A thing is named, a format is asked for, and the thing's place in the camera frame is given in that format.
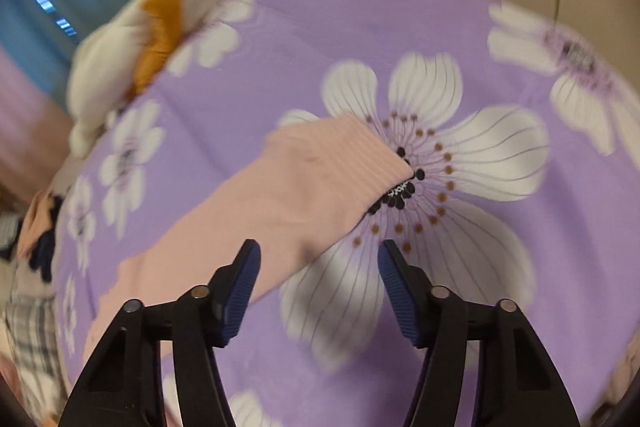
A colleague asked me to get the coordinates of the pink knit sweater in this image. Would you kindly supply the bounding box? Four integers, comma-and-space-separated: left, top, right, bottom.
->
85, 110, 412, 352

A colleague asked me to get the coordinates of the dark navy folded garment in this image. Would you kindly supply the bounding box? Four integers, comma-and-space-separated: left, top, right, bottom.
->
28, 229, 55, 284

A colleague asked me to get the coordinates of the folded pink garment on pile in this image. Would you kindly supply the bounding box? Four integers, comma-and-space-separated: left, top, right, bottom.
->
16, 188, 63, 259

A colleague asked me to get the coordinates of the purple floral bedspread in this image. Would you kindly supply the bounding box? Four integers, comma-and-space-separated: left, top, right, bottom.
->
54, 0, 639, 426

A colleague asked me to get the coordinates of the white goose plush toy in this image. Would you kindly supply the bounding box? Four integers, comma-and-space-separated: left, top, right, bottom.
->
66, 0, 214, 158

